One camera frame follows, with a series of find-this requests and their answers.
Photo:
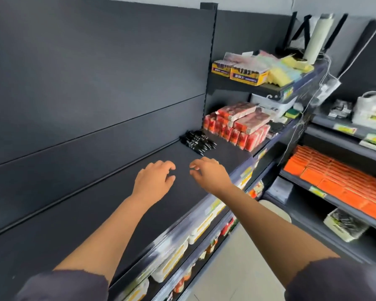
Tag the person's right forearm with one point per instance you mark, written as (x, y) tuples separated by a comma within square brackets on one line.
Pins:
[(275, 235)]

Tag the dark side shelf unit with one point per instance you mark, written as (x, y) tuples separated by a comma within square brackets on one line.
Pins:
[(357, 68)]

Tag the person's left forearm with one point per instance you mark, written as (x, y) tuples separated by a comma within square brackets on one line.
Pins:
[(106, 238)]

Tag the white box of clips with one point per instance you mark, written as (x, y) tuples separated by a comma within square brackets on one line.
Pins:
[(344, 225)]

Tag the small silver packets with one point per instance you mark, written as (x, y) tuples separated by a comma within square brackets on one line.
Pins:
[(340, 109)]

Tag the yellow blue battery box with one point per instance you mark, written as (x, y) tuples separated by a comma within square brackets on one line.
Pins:
[(247, 76), (221, 69)]

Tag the orange object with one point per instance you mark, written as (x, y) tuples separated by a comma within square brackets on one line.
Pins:
[(338, 181)]

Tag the white paper roll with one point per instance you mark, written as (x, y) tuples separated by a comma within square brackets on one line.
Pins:
[(319, 37)]

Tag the grey left sleeve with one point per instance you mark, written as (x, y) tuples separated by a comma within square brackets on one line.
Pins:
[(62, 286)]

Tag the person's right hand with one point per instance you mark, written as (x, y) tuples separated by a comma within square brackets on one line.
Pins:
[(213, 177)]

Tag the white plastic bag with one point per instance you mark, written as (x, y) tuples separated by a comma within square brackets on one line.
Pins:
[(369, 109)]

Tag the aligned bundle of black pens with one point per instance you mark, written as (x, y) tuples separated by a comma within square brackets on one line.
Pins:
[(197, 141)]

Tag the black metal bracket frame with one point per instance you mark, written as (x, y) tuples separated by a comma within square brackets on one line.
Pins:
[(304, 28)]

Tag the black stocked shelf unit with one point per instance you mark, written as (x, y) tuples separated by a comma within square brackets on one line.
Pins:
[(238, 31)]

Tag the green yellow scouring sponge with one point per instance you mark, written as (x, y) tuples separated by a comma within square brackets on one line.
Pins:
[(292, 113)]

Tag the yellow sponge block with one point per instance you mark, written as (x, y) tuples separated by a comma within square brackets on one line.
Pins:
[(279, 76)]

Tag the grey sleeve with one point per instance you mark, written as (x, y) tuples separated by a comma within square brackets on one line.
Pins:
[(335, 282), (62, 286)]

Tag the person's left hand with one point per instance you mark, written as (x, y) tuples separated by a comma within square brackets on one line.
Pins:
[(153, 183)]

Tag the white round stool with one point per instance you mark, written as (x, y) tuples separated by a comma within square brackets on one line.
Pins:
[(275, 210)]

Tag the white storage box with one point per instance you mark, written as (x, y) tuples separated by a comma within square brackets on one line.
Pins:
[(272, 103)]

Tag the grey right sleeve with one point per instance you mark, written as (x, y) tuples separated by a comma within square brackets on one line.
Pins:
[(335, 282)]

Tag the plastic-wrapped red packets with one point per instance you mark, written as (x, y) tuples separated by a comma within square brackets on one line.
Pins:
[(238, 57)]

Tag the dark grey shelf unit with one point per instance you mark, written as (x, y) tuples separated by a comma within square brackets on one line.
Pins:
[(81, 75)]

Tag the yellow green price tag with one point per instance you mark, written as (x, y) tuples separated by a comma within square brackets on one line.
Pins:
[(246, 173)]

